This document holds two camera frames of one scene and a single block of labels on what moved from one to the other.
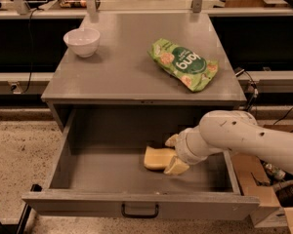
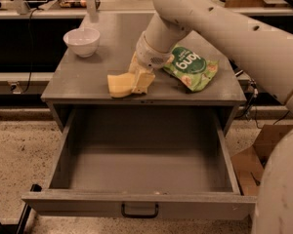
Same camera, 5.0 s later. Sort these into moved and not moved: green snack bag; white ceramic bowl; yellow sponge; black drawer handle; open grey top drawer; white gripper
Moved: yellow sponge; white gripper
Not moved: white ceramic bowl; black drawer handle; green snack bag; open grey top drawer
